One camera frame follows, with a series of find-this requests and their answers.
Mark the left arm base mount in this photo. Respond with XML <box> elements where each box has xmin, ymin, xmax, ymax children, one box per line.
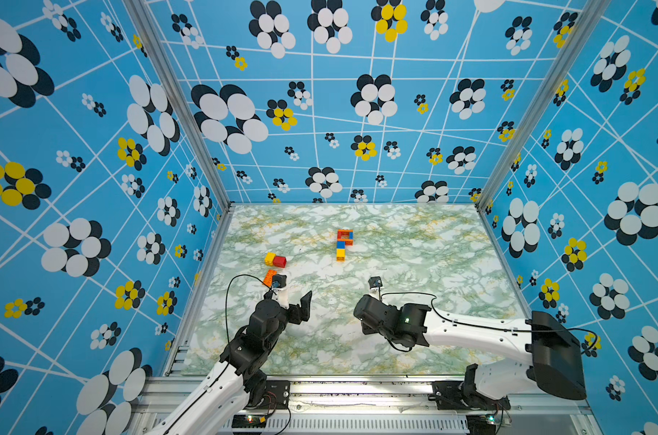
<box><xmin>245</xmin><ymin>380</ymin><xmax>291</xmax><ymax>411</ymax></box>

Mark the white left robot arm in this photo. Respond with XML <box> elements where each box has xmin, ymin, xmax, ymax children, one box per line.
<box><xmin>149</xmin><ymin>288</ymin><xmax>313</xmax><ymax>434</ymax></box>

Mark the aluminium corner post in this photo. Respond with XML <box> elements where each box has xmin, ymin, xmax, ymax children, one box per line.
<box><xmin>124</xmin><ymin>0</ymin><xmax>231</xmax><ymax>216</ymax></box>
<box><xmin>476</xmin><ymin>0</ymin><xmax>611</xmax><ymax>215</ymax></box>

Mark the yellow square lego brick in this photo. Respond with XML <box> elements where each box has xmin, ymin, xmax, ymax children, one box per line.
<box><xmin>265</xmin><ymin>252</ymin><xmax>276</xmax><ymax>266</ymax></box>

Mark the aluminium front rail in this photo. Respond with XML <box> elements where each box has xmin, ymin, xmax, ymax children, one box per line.
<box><xmin>127</xmin><ymin>375</ymin><xmax>601</xmax><ymax>434</ymax></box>

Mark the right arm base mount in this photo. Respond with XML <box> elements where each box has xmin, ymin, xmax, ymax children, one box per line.
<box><xmin>428</xmin><ymin>381</ymin><xmax>510</xmax><ymax>411</ymax></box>

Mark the left aluminium corner post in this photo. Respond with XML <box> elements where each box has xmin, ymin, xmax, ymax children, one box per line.
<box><xmin>124</xmin><ymin>0</ymin><xmax>231</xmax><ymax>216</ymax></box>

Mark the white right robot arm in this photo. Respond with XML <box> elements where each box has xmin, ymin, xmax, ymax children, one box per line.
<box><xmin>354</xmin><ymin>295</ymin><xmax>588</xmax><ymax>411</ymax></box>

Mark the red square lego brick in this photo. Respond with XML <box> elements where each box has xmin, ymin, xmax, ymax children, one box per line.
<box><xmin>272</xmin><ymin>256</ymin><xmax>287</xmax><ymax>268</ymax></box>

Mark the right aluminium corner post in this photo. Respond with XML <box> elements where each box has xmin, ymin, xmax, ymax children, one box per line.
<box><xmin>476</xmin><ymin>0</ymin><xmax>611</xmax><ymax>215</ymax></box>

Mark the orange lego plate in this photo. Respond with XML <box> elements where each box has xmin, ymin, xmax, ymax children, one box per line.
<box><xmin>337</xmin><ymin>229</ymin><xmax>354</xmax><ymax>246</ymax></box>

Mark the orange lego brick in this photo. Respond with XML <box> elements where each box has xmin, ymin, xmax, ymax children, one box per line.
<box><xmin>263</xmin><ymin>269</ymin><xmax>277</xmax><ymax>287</ymax></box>

